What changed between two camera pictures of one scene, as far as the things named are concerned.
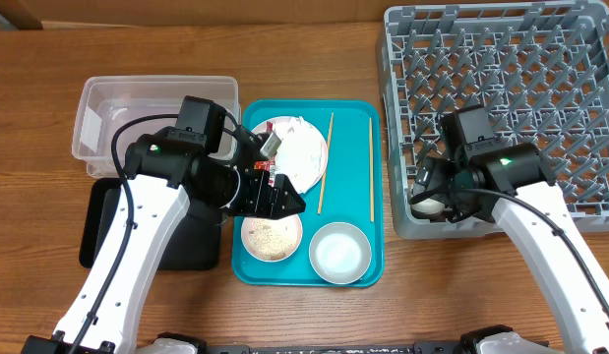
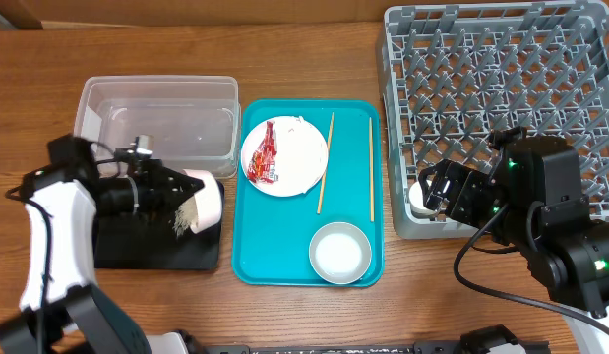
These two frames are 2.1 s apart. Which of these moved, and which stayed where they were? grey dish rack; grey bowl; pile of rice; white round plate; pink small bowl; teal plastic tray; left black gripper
Moved: left black gripper; pile of rice; pink small bowl
Stayed: grey bowl; teal plastic tray; white round plate; grey dish rack
